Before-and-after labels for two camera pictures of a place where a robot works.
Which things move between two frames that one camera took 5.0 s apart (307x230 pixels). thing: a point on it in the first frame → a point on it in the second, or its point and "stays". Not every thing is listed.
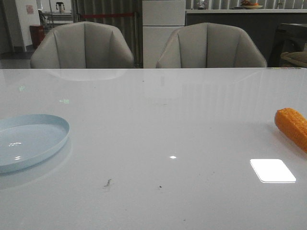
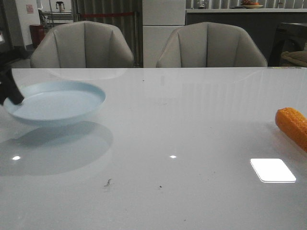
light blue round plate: x=26 y=140 → x=57 y=100
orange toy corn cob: x=293 y=124 stays
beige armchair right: x=209 y=45 stays
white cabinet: x=159 y=17 stays
